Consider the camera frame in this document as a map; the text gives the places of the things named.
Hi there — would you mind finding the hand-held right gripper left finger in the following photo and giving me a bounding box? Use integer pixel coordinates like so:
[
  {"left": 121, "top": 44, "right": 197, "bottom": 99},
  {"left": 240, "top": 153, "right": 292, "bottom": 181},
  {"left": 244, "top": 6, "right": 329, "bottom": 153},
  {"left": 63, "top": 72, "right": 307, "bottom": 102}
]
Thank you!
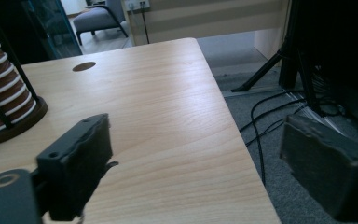
[{"left": 36, "top": 113, "right": 119, "bottom": 223}]

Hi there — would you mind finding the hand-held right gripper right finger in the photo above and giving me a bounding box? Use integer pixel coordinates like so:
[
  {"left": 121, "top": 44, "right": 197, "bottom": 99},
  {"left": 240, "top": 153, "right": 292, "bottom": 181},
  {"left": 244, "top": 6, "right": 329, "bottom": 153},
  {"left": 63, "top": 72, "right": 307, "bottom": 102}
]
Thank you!
[{"left": 279, "top": 114, "right": 358, "bottom": 223}]

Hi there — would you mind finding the stack of brown white coasters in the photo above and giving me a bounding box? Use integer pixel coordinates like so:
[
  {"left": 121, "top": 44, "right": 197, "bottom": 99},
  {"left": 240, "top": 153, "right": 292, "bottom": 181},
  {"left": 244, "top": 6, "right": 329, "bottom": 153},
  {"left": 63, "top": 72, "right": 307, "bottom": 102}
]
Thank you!
[{"left": 0, "top": 23, "right": 37, "bottom": 138}]

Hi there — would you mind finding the black tripod stand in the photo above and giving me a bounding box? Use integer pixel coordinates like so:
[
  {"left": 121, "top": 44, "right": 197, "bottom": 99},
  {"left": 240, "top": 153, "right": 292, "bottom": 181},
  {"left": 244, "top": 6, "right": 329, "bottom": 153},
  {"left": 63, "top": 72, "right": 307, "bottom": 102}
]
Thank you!
[{"left": 230, "top": 0, "right": 324, "bottom": 117}]

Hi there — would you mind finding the teal glass cabinet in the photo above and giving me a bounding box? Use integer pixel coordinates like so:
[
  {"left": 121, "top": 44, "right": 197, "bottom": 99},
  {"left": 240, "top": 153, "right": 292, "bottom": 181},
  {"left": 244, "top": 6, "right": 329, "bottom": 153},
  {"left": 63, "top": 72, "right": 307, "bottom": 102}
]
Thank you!
[{"left": 21, "top": 0, "right": 84, "bottom": 61}]

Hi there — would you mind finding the grey armchair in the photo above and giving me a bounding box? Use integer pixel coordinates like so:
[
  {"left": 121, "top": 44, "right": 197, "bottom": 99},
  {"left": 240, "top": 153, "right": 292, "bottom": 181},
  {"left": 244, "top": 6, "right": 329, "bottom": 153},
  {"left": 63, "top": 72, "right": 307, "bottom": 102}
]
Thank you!
[{"left": 72, "top": 0, "right": 131, "bottom": 47}]

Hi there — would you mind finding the black floor cable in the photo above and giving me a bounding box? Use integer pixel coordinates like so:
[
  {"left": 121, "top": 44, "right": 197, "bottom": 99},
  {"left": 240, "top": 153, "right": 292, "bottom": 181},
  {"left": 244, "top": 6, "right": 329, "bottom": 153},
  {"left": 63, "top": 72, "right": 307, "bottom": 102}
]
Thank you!
[
  {"left": 238, "top": 98, "right": 307, "bottom": 133},
  {"left": 249, "top": 89, "right": 306, "bottom": 186}
]

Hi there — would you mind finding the black power cable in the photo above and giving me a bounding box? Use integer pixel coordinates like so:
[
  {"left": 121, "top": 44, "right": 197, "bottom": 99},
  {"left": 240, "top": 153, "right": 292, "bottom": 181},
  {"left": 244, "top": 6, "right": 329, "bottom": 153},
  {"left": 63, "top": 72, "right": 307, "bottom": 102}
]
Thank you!
[{"left": 139, "top": 2, "right": 151, "bottom": 45}]

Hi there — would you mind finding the white wall power outlet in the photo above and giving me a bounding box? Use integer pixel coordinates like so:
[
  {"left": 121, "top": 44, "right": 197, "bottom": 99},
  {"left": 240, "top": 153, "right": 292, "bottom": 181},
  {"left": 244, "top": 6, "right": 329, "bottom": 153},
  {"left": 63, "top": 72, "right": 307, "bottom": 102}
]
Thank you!
[{"left": 124, "top": 0, "right": 152, "bottom": 12}]

